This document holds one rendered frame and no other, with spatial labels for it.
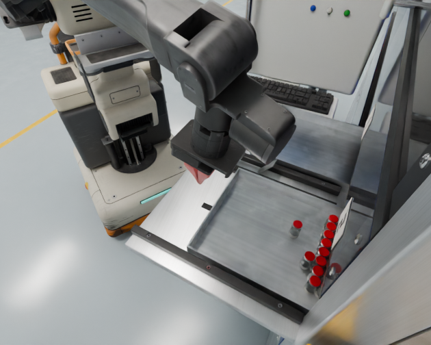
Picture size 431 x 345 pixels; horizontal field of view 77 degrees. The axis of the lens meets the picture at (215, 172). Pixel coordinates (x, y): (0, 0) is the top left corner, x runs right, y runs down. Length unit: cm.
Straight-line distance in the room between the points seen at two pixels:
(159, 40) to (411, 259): 28
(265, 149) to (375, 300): 18
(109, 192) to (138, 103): 58
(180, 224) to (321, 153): 47
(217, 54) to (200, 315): 134
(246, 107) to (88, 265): 152
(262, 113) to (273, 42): 100
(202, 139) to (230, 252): 33
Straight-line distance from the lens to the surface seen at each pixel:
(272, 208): 70
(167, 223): 67
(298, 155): 84
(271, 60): 132
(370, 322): 36
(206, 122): 35
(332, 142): 92
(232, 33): 29
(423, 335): 36
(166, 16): 31
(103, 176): 168
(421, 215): 24
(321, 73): 130
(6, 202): 224
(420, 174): 30
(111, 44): 108
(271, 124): 29
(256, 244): 64
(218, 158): 40
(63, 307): 168
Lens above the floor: 145
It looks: 48 degrees down
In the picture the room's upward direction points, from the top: straight up
